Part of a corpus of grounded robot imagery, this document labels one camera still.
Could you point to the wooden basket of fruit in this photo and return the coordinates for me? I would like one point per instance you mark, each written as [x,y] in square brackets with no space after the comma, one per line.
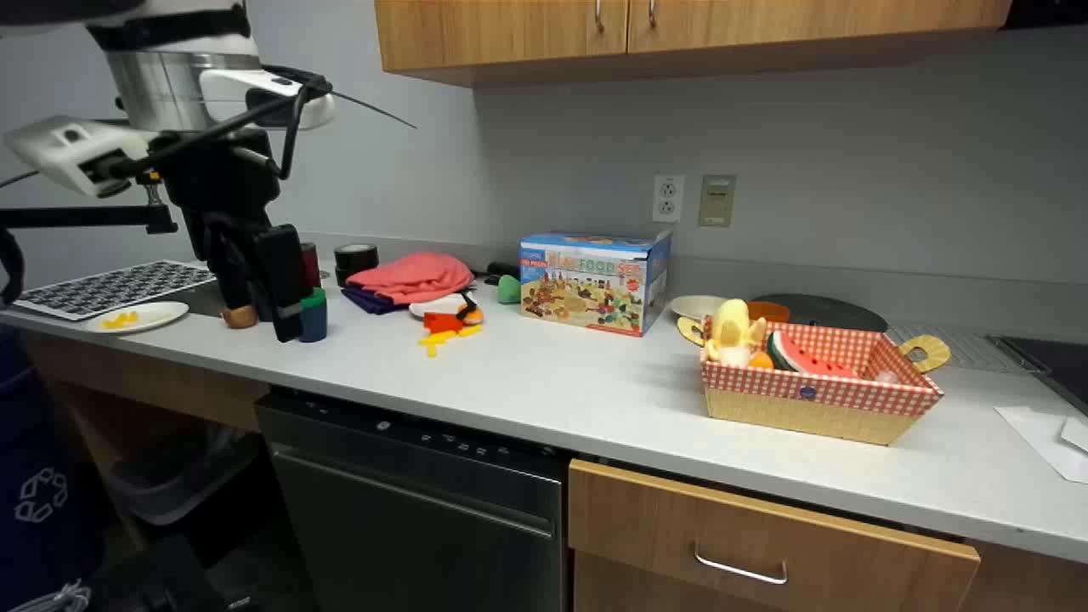
[818,401]

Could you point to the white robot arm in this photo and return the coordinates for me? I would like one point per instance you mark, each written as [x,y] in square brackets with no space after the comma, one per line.
[170,81]

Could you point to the dark blue cloth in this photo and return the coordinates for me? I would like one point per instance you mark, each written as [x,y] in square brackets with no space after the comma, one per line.
[364,302]

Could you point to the dark round pan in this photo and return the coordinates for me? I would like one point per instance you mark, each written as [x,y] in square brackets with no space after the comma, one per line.
[833,312]

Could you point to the red cloth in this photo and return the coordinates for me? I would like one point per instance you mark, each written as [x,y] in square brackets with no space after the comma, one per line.
[411,278]

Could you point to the white drawer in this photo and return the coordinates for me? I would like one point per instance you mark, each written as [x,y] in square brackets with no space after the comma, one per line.
[725,531]

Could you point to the small patterned bowl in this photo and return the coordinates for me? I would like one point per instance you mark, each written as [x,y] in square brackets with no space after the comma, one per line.
[690,307]

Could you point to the brown wooden toy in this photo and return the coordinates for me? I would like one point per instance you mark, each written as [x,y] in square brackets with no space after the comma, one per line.
[240,316]

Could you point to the black dishwasher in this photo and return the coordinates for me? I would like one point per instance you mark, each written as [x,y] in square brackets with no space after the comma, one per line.
[420,512]

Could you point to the yellow toy fruit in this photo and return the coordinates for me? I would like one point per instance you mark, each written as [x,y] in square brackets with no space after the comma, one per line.
[733,328]

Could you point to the black cooktop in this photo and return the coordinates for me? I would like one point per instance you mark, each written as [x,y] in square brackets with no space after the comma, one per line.
[1048,364]

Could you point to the white plate with yellow food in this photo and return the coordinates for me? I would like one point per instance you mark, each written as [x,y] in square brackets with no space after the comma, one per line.
[138,316]

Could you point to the beige switch plate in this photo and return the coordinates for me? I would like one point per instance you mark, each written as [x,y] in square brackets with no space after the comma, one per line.
[716,200]

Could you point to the red fries container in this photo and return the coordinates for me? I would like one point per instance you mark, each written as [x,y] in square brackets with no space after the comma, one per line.
[444,322]

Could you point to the grey bin under counter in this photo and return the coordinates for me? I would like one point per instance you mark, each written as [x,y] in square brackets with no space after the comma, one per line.
[181,482]

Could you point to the blue recycling bin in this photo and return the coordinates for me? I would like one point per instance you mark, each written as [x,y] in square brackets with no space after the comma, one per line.
[38,486]

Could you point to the toy watermelon slice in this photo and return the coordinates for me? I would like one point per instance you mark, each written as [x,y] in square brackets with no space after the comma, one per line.
[802,356]

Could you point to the wooden wall cabinet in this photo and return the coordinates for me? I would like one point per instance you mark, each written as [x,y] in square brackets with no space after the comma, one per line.
[682,27]

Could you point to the black camera stand bar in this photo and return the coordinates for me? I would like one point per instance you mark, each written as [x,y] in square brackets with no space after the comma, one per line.
[79,220]

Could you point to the white paper sheet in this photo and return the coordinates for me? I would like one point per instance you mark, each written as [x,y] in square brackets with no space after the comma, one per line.
[1048,447]

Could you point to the yellow toy fry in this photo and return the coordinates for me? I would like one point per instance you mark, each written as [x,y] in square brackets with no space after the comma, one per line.
[451,338]

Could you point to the white wall outlet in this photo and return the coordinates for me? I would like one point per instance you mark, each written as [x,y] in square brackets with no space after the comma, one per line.
[667,200]

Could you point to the green and blue block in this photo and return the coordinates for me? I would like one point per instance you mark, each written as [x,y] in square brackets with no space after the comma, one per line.
[314,314]

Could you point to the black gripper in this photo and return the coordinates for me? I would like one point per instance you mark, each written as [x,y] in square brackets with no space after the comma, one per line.
[223,176]

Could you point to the orange toy fruit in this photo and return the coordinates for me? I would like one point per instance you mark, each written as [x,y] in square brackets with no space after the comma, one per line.
[759,361]

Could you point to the blue toy food box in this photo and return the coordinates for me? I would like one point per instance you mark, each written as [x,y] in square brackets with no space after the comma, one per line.
[590,282]

